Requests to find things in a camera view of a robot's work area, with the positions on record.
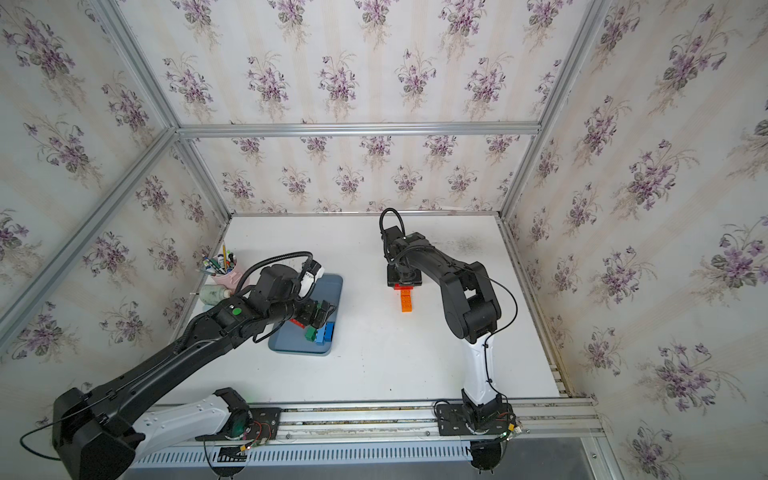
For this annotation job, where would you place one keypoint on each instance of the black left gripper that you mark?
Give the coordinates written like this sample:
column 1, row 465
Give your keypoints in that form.
column 308, row 316

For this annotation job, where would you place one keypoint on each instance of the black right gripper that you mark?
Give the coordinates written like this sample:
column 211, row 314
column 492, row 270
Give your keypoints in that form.
column 391, row 277

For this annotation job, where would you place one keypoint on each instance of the orange lego brick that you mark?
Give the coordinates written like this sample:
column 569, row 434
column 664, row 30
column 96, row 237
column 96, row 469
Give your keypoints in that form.
column 406, row 300

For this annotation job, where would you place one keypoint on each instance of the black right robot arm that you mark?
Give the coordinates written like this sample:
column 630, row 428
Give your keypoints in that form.
column 471, row 310

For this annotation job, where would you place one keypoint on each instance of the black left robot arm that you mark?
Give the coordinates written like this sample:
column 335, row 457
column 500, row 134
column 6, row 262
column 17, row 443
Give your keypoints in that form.
column 99, row 434

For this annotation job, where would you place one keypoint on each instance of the long dark green lego brick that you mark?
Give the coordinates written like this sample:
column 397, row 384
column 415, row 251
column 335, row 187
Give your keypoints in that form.
column 310, row 333

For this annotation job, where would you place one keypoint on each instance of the blue lego brick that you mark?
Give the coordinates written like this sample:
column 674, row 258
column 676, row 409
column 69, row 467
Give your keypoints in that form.
column 325, row 333

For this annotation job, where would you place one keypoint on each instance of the blue plastic tray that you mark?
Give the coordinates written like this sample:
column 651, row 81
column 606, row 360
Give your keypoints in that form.
column 290, row 338

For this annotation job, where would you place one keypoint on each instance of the pink pen holder cup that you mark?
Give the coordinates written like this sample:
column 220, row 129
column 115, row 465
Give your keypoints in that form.
column 231, row 278

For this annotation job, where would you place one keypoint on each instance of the pale green lotion bottle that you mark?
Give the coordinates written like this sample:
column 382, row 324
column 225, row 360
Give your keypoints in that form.
column 211, row 295

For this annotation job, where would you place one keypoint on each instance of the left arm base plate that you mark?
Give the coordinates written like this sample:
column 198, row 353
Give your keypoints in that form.
column 252, row 426

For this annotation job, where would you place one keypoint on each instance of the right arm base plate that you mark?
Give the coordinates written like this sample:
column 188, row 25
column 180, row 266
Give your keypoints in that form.
column 495, row 418

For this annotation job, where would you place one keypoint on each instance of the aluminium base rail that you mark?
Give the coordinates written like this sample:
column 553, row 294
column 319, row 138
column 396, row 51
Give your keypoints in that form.
column 347, row 433

